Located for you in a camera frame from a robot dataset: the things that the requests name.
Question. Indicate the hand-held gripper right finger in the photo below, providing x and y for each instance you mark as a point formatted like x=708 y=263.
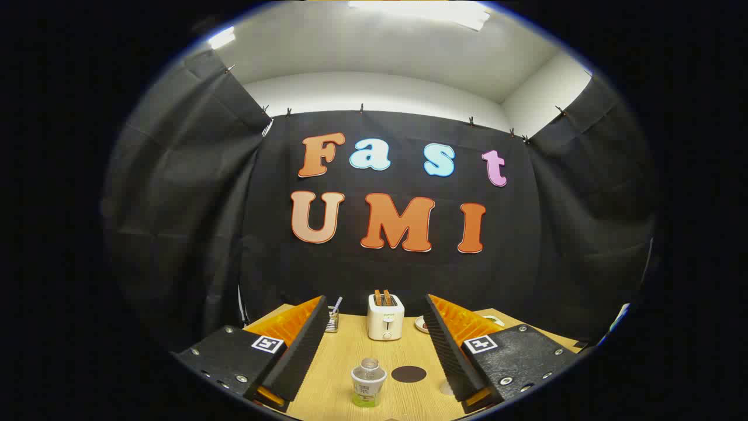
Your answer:
x=447 y=351

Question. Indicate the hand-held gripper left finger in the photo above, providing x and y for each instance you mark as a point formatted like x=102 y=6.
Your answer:
x=301 y=356

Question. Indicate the dark brown round coaster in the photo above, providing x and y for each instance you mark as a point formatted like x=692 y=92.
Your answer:
x=408 y=374

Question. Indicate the clear juice bottle white label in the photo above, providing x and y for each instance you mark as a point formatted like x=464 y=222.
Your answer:
x=368 y=383

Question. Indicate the white round plate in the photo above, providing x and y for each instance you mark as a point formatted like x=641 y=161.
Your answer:
x=420 y=324

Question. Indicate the wooden table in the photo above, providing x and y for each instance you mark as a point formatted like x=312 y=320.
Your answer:
x=345 y=362

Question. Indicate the white divided condiment dish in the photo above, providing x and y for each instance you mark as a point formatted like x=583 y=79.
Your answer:
x=494 y=320

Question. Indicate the striped straw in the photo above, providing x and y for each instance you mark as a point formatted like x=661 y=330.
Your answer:
x=337 y=304

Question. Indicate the white toaster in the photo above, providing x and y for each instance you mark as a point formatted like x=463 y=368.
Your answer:
x=385 y=321

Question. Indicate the black backdrop cloth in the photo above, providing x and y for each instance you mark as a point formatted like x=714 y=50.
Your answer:
x=263 y=263

